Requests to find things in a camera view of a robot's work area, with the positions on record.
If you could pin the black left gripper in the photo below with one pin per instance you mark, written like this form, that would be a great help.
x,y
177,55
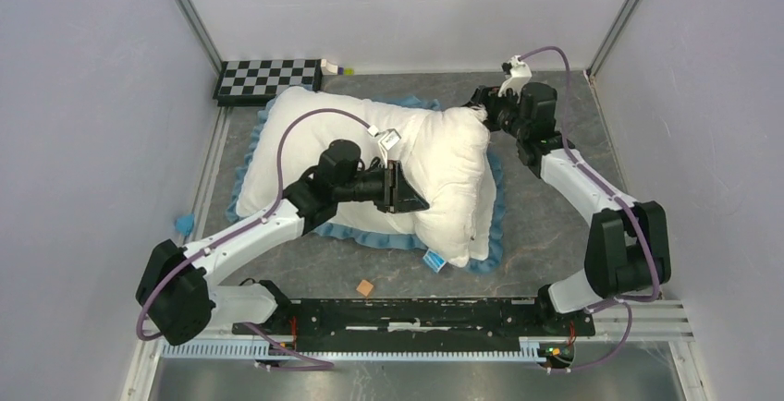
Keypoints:
x,y
397,193

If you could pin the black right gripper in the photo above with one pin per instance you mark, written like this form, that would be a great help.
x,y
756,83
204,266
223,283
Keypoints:
x,y
486,96

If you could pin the white pillow insert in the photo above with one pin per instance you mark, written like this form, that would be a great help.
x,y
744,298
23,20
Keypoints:
x,y
443,156

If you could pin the white pillowcase with blue ruffle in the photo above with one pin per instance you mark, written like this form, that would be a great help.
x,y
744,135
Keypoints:
x,y
297,126

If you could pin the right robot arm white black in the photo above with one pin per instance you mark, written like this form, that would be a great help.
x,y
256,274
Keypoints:
x,y
627,252

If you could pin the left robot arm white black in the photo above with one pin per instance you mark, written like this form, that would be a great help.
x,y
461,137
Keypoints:
x,y
181,292

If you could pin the small orange cube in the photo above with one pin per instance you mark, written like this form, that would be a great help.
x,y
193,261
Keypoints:
x,y
365,288

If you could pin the black white checkerboard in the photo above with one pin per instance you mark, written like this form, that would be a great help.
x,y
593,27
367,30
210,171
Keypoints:
x,y
257,82

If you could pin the blue tape piece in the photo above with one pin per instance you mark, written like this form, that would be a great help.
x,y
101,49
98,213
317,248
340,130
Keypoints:
x,y
184,224

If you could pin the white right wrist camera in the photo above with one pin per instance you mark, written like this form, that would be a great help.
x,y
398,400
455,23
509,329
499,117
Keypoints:
x,y
517,75

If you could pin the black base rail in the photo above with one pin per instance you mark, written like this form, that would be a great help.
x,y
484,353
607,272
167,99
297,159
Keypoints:
x,y
419,324

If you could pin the white slotted cable duct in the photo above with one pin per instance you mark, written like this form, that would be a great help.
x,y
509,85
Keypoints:
x,y
258,349

